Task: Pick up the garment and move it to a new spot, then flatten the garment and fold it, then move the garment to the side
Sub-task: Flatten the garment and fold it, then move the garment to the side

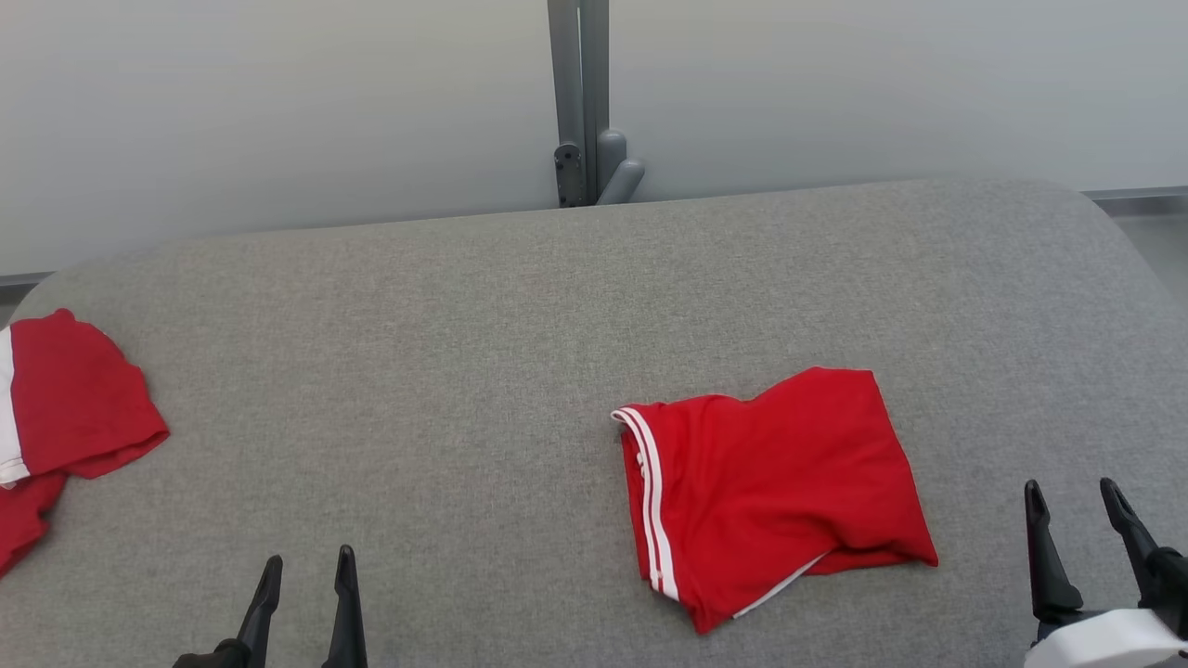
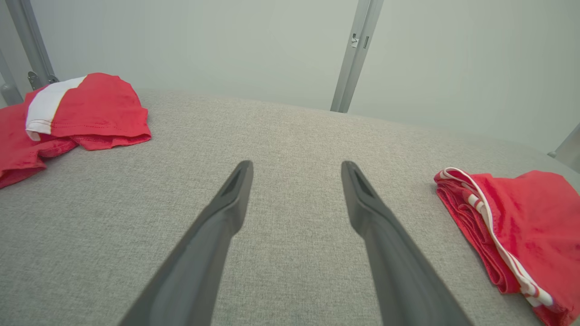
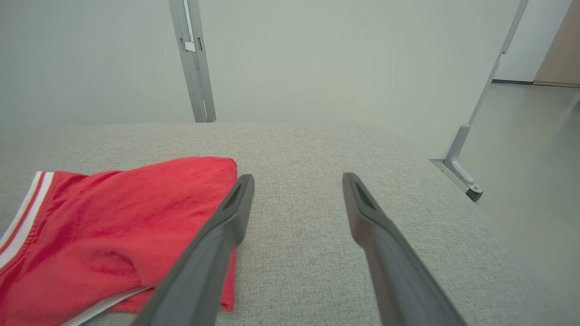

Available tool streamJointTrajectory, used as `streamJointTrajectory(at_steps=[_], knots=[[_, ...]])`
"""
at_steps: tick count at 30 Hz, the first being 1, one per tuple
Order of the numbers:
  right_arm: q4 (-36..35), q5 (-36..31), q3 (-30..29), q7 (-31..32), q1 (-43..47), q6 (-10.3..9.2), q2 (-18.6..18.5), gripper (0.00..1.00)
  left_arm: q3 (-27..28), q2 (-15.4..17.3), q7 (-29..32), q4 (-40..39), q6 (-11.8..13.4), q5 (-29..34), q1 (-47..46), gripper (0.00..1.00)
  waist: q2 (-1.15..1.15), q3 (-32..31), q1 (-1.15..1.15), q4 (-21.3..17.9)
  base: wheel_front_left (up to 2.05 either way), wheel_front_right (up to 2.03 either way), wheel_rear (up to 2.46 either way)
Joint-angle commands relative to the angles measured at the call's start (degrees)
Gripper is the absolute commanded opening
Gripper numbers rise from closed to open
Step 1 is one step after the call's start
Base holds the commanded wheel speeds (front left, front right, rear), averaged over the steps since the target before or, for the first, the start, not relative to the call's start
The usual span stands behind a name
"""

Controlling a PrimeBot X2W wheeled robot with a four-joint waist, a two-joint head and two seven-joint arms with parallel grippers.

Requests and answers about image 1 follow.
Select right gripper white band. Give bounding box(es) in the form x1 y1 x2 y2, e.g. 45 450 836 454
1024 477 1188 668

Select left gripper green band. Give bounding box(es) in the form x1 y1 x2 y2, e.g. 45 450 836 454
174 545 368 668

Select red garment with white band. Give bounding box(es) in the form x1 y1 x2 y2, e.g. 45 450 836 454
0 308 171 578

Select red shorts with white stripes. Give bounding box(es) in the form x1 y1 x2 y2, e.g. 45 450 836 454
611 366 939 636

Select grey rounded partition foot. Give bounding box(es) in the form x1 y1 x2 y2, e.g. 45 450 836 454
597 128 646 207

